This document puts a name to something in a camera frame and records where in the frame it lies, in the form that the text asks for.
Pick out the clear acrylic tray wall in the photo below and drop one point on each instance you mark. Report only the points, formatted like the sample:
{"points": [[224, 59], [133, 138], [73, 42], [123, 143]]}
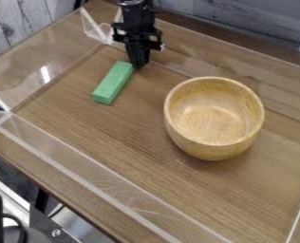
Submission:
{"points": [[103, 156]]}

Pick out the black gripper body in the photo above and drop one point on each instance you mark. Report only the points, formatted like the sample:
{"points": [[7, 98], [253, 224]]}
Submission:
{"points": [[137, 26]]}

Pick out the black metal bracket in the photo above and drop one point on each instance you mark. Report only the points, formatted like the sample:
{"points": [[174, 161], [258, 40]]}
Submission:
{"points": [[45, 231]]}

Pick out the green rectangular block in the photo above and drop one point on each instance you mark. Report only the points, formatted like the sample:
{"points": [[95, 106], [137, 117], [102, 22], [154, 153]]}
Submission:
{"points": [[113, 82]]}

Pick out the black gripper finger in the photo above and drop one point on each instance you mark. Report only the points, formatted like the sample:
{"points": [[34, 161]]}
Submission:
{"points": [[143, 55], [133, 53]]}

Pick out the light wooden bowl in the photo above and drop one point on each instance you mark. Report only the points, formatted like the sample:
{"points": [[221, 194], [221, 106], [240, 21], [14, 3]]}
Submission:
{"points": [[213, 117]]}

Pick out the black table leg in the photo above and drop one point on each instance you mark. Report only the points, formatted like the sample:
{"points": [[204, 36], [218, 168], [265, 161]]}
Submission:
{"points": [[42, 200]]}

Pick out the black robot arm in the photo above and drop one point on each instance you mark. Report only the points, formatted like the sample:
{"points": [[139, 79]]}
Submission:
{"points": [[137, 32]]}

